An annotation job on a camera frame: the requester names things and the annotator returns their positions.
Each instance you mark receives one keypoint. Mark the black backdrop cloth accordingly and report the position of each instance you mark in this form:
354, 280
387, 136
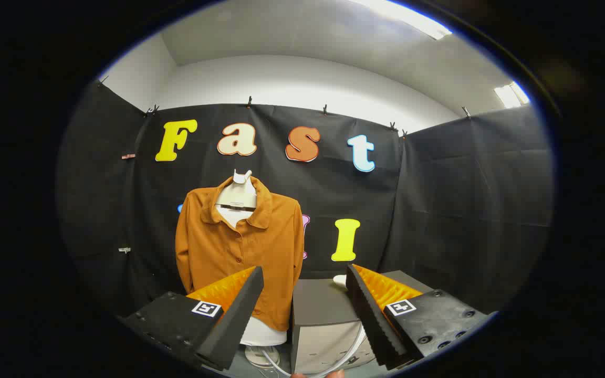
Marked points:
439, 210

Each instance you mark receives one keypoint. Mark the small ceiling light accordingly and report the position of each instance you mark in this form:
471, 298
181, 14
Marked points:
510, 95

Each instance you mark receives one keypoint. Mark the long ceiling light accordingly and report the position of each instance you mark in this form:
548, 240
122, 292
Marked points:
413, 18

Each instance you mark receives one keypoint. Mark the white round base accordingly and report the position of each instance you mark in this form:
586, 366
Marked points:
260, 356

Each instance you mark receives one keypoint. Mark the white mannequin torso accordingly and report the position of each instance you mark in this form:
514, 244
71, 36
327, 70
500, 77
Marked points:
263, 333

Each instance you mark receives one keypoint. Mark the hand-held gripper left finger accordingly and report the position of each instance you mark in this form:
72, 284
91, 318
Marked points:
234, 320

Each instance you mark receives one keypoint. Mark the orange-brown button shirt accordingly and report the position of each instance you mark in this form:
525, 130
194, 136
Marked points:
218, 247

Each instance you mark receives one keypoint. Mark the grey cabinet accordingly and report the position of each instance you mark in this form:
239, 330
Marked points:
323, 302

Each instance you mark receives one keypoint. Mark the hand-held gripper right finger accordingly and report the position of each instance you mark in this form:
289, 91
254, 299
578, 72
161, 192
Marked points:
373, 325

